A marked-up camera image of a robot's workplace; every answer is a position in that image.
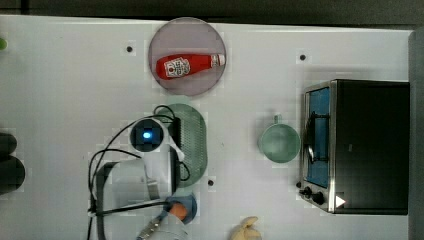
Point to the yellow banana toy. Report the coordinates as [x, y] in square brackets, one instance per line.
[246, 231]

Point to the grey round plate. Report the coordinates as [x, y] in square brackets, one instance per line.
[187, 36]

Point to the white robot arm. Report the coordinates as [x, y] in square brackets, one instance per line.
[133, 199]

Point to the large black cup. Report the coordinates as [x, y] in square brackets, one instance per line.
[12, 174]

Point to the green round object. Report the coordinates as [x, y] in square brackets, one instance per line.
[3, 44]

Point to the blue bowl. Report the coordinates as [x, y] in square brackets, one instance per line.
[189, 201]

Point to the small black cup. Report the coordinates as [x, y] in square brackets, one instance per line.
[8, 144]

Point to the orange egg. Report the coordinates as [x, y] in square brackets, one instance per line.
[179, 210]

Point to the black toaster oven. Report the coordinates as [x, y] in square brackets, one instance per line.
[355, 147]

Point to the red ketchup bottle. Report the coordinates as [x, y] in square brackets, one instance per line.
[182, 65]

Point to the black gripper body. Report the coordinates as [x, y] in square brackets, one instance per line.
[175, 133]

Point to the green oval strainer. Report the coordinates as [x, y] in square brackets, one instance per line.
[189, 133]

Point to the green mug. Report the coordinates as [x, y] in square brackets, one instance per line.
[279, 142]

